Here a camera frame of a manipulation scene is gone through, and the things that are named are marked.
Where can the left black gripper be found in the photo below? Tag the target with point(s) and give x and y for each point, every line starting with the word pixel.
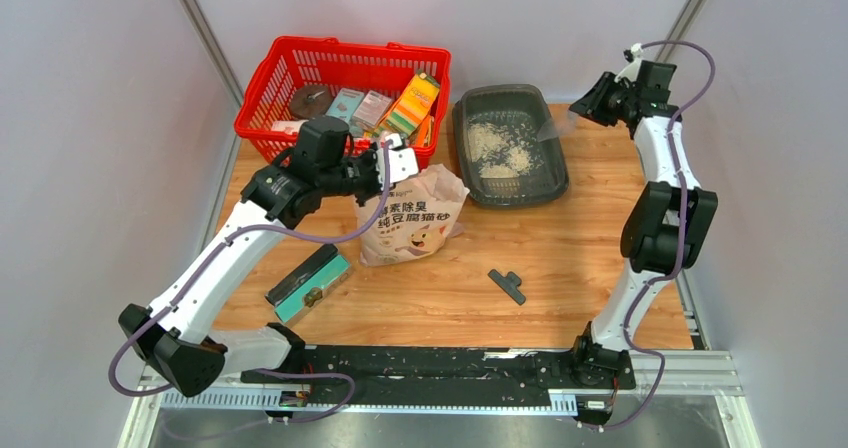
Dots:
pixel 370 156

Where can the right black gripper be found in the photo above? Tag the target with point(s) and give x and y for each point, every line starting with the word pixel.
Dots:
pixel 591 105

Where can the clear plastic scoop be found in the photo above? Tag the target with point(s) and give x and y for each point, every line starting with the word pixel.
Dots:
pixel 557 126

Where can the pink cat litter bag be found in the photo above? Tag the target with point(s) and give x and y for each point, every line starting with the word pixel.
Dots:
pixel 420 215

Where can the black bag clip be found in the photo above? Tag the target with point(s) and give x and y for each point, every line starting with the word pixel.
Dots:
pixel 510 283

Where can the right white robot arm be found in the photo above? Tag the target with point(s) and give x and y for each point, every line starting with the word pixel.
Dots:
pixel 667 227

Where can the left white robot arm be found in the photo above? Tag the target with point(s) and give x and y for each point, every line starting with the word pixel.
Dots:
pixel 173 333

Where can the grey pink small box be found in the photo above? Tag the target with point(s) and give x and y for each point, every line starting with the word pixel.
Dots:
pixel 370 111

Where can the teal small box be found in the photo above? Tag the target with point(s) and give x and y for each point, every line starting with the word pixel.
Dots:
pixel 345 103

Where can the dark grey litter box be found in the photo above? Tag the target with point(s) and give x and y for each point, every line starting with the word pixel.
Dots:
pixel 523 109

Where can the teal and black box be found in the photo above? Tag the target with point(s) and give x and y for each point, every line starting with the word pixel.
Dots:
pixel 308 284

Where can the white pink packet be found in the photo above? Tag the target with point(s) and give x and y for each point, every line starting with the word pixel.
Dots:
pixel 288 127

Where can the brown round object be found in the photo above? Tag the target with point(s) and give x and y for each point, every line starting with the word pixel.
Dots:
pixel 310 101

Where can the yellow orange carton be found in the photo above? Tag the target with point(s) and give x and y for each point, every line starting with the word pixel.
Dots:
pixel 412 106

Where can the red plastic shopping basket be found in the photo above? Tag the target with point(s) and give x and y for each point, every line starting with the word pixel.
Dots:
pixel 300 75

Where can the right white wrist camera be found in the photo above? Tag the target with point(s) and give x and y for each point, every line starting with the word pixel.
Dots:
pixel 634 58

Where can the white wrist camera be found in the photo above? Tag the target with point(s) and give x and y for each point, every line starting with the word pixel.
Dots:
pixel 396 161
pixel 634 58

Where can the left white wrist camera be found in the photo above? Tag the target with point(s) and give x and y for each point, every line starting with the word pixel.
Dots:
pixel 396 161

